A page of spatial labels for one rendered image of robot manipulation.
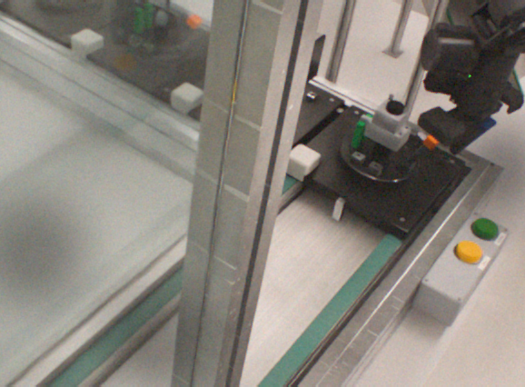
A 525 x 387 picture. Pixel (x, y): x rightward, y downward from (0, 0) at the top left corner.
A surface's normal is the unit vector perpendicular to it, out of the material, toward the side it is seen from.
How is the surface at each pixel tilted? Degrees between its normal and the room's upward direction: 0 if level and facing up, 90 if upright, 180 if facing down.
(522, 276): 0
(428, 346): 0
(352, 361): 0
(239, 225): 90
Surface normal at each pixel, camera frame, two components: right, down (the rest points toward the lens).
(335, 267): 0.15, -0.73
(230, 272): -0.56, 0.50
